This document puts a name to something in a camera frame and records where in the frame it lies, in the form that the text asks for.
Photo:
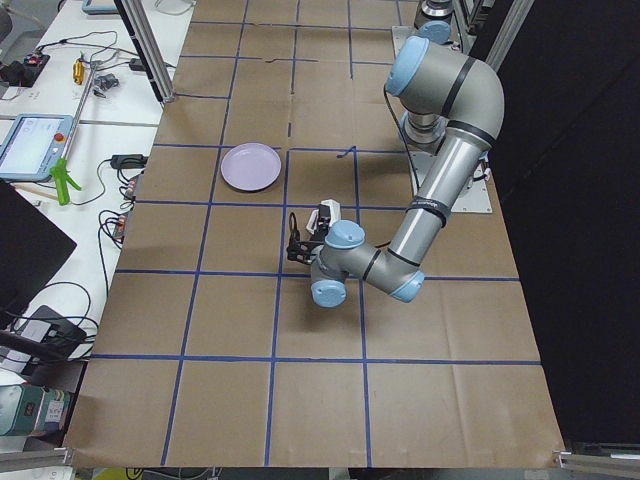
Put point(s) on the teach pendant tablet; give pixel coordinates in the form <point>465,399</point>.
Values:
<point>32,146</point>

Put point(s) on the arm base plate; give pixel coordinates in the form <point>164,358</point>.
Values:
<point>450,182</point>
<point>399,36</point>

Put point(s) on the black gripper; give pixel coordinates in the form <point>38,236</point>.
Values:
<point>300,251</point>

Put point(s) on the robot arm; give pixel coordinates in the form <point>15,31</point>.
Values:
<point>433,20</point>
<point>455,109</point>

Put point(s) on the aluminium frame post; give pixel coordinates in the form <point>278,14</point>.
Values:
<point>140,32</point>

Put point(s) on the black monitor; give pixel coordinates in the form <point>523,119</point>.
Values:
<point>33,249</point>

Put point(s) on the lavender plate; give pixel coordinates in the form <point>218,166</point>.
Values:
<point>251,167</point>

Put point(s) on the yellow tool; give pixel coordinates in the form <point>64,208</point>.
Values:
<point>78,70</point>

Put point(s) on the black power adapter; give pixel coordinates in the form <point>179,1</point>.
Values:
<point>128,161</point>

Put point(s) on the green handled grabber tool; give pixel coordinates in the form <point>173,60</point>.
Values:
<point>59,172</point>

